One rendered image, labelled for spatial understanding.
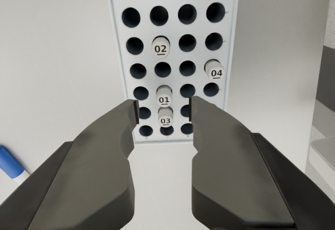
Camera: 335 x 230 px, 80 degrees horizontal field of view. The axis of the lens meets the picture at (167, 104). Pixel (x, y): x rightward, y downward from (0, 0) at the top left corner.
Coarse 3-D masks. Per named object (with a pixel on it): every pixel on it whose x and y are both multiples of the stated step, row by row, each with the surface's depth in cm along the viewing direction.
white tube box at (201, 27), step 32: (128, 0) 13; (160, 0) 13; (192, 0) 13; (224, 0) 13; (128, 32) 14; (160, 32) 14; (192, 32) 14; (224, 32) 14; (128, 64) 15; (160, 64) 18; (192, 64) 17; (224, 64) 15; (128, 96) 16; (224, 96) 16; (160, 128) 19; (192, 128) 19
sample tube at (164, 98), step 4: (160, 88) 16; (164, 88) 16; (168, 88) 16; (160, 92) 15; (164, 92) 15; (168, 92) 15; (156, 96) 16; (160, 96) 15; (164, 96) 15; (168, 96) 15; (156, 100) 15; (160, 100) 15; (164, 100) 15; (168, 100) 15; (160, 104) 15; (164, 104) 15; (168, 104) 15
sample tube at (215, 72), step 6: (210, 60) 15; (216, 60) 15; (204, 66) 16; (210, 66) 14; (216, 66) 14; (222, 66) 14; (210, 72) 14; (216, 72) 14; (222, 72) 14; (210, 78) 14; (216, 78) 14
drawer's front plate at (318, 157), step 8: (312, 144) 16; (320, 144) 15; (328, 144) 15; (312, 152) 15; (320, 152) 15; (328, 152) 15; (312, 160) 16; (320, 160) 15; (328, 160) 14; (320, 168) 15; (328, 168) 14; (328, 176) 14
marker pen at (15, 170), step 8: (0, 152) 22; (8, 152) 23; (0, 160) 23; (8, 160) 23; (16, 160) 24; (0, 168) 23; (8, 168) 23; (16, 168) 24; (16, 176) 24; (24, 176) 24
